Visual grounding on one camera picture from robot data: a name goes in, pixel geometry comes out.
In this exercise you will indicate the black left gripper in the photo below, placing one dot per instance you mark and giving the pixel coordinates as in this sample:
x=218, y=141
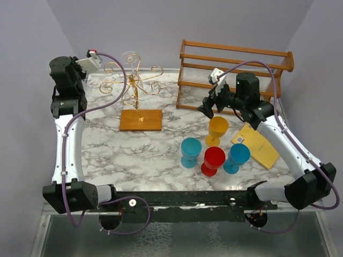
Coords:
x=78, y=67

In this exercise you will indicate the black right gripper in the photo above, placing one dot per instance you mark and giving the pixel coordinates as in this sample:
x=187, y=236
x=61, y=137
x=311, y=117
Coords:
x=209, y=101

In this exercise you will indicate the yellow plastic goblet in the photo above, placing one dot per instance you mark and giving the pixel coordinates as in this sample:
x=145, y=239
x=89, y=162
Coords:
x=217, y=128

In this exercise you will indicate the clear smooth wine glass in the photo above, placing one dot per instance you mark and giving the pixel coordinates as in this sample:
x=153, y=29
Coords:
x=133, y=60

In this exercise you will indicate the clear ribbed wine glass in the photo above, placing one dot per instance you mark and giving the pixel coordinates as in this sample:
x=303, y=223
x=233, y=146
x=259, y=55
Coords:
x=87, y=89

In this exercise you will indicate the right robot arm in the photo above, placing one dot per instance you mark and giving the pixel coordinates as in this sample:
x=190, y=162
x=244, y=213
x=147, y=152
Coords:
x=313, y=179

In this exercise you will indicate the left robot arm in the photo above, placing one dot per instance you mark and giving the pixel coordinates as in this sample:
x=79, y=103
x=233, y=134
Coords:
x=68, y=190

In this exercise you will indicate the wooden shelf rack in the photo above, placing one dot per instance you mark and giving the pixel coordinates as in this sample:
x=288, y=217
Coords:
x=199, y=59

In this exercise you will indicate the wooden base of glass rack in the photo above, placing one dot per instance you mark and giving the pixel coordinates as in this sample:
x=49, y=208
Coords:
x=141, y=120

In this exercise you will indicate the left blue plastic goblet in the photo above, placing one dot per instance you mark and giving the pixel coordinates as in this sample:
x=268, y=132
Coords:
x=190, y=148

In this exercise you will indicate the blue plastic goblet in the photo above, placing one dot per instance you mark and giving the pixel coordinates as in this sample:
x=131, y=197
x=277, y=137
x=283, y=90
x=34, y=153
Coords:
x=238, y=155
x=190, y=148

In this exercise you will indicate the red plastic goblet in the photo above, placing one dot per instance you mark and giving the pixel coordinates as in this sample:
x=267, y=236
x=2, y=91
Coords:
x=214, y=158

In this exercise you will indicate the right blue plastic goblet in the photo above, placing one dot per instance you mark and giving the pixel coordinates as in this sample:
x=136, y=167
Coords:
x=238, y=155

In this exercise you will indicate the yellow book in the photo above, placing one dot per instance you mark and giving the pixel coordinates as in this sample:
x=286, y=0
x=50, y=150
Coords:
x=261, y=150

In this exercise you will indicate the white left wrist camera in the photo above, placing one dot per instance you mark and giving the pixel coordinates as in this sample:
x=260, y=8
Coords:
x=92, y=63

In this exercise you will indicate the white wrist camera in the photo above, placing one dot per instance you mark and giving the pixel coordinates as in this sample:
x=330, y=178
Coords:
x=217, y=79
x=92, y=63

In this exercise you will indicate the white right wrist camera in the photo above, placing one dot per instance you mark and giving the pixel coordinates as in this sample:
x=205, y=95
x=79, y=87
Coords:
x=217, y=79

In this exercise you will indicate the gold wire glass rack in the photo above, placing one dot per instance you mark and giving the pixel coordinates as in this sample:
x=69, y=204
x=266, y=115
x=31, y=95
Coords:
x=131, y=94

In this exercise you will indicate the black mounting rail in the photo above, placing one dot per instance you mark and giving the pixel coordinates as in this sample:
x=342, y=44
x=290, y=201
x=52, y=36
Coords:
x=187, y=206

